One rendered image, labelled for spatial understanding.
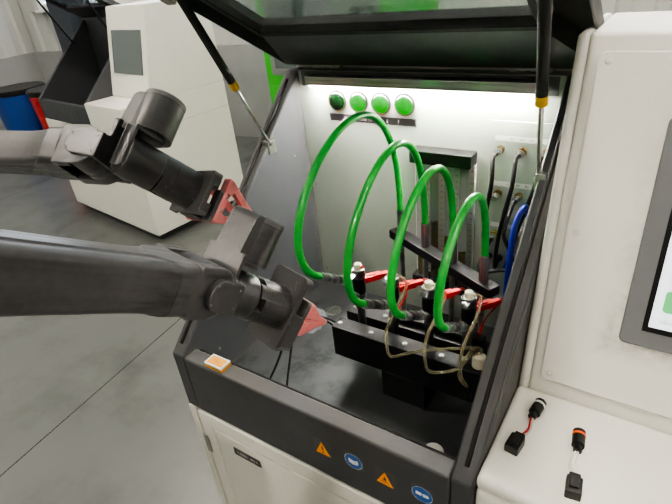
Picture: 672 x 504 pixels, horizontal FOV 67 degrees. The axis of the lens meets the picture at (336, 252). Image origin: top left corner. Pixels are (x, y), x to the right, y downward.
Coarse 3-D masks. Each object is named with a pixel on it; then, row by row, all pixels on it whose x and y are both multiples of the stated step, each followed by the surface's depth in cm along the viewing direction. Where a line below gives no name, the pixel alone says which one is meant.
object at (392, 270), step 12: (432, 168) 87; (444, 168) 91; (420, 180) 85; (444, 180) 95; (420, 192) 84; (408, 204) 83; (408, 216) 82; (396, 240) 81; (396, 252) 81; (456, 252) 105; (396, 264) 82; (396, 312) 86; (408, 312) 90; (420, 312) 96
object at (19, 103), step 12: (12, 84) 602; (24, 84) 593; (36, 84) 584; (0, 96) 558; (12, 96) 561; (24, 96) 566; (0, 108) 568; (12, 108) 566; (24, 108) 570; (12, 120) 574; (24, 120) 576; (36, 120) 583
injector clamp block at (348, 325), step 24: (384, 312) 114; (336, 336) 113; (360, 336) 108; (408, 336) 109; (360, 360) 112; (384, 360) 108; (408, 360) 103; (432, 360) 100; (456, 360) 99; (384, 384) 111; (408, 384) 107; (432, 384) 103; (456, 384) 99
